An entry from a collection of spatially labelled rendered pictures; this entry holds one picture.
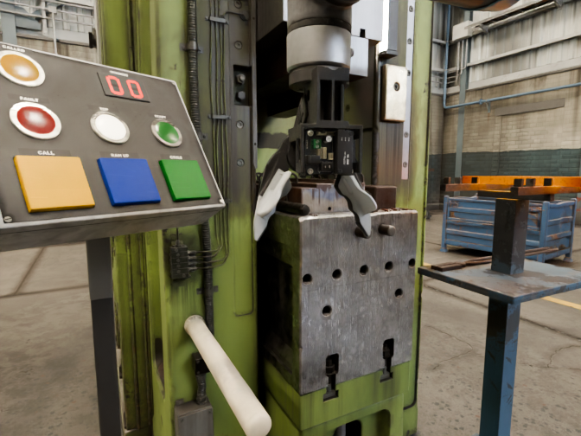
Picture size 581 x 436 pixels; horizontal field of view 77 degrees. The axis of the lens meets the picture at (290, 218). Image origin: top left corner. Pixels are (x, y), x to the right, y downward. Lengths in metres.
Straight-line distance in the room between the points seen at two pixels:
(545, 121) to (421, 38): 7.92
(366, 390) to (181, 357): 0.51
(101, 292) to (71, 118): 0.30
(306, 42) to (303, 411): 0.86
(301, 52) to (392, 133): 0.88
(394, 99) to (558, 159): 7.89
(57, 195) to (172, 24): 0.59
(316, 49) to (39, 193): 0.37
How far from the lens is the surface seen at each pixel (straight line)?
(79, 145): 0.61
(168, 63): 0.99
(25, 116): 0.61
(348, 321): 1.01
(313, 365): 0.99
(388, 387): 1.20
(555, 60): 9.59
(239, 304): 1.07
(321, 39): 0.44
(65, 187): 0.56
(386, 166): 1.27
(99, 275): 0.73
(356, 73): 1.04
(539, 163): 9.25
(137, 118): 0.69
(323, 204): 0.96
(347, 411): 1.13
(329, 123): 0.41
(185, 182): 0.65
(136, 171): 0.61
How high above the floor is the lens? 1.02
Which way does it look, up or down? 7 degrees down
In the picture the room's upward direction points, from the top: straight up
